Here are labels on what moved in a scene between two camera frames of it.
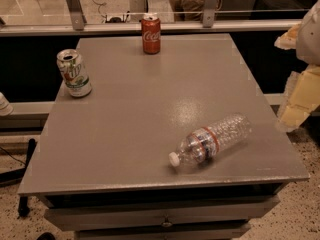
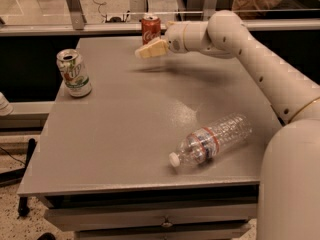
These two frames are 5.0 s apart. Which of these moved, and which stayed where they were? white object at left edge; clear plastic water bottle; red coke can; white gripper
Moved: white gripper
Stayed: clear plastic water bottle; red coke can; white object at left edge
